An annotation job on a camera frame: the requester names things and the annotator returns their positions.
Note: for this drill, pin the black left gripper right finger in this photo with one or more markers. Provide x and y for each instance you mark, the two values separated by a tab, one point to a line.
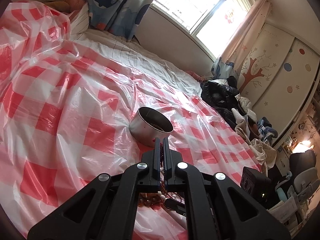
215	206

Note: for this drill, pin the white cloth pile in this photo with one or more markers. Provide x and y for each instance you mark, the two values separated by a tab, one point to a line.
247	128

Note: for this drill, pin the window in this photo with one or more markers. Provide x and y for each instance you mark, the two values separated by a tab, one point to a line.
209	23

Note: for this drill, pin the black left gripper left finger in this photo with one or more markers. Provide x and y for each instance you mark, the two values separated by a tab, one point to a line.
106	207

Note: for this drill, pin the white striped pillow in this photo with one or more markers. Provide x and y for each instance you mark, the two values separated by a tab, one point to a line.
79	20

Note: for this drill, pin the pink curtain right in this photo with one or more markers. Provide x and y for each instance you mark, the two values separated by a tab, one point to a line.
231	60

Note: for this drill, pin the round metal tin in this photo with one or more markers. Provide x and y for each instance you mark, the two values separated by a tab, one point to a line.
149	124

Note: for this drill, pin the white decorated wardrobe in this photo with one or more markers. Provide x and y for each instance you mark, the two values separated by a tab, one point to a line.
277	76

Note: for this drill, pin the orange plush toy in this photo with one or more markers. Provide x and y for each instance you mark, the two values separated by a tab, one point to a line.
65	6

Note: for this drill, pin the white striped bed sheet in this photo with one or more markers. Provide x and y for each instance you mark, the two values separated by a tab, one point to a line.
134	55

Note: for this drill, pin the whale pattern curtain left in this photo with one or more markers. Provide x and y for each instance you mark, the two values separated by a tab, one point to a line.
118	17

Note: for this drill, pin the grey office chair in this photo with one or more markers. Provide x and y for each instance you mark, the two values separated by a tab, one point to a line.
302	178

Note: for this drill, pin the black jacket pile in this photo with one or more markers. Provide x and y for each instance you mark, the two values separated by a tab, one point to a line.
222	98

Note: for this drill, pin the red white checkered plastic sheet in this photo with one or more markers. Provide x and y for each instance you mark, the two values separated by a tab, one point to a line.
65	114

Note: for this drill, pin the black camera box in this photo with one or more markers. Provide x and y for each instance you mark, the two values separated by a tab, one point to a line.
257	185

